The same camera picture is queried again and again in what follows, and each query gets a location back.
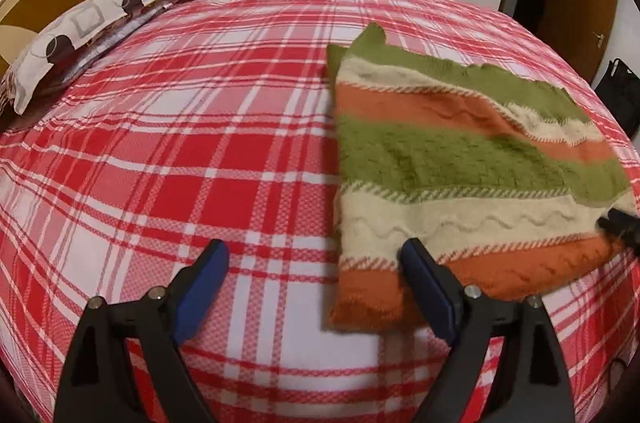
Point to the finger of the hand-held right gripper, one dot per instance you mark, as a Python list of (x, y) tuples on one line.
[(622, 225)]

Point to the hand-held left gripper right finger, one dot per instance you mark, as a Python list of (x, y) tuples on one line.
[(430, 293)]

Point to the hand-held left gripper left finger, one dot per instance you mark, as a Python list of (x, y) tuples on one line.
[(200, 298)]

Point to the green knit sweater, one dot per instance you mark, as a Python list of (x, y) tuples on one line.
[(450, 153)]

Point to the black backpack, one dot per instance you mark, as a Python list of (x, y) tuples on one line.
[(620, 93)]

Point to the red plaid bed sheet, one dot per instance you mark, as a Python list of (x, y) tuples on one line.
[(200, 128)]

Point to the brown wooden door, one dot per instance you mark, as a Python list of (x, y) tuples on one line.
[(575, 28)]

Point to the grey patterned pillow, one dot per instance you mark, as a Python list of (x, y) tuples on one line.
[(85, 23)]

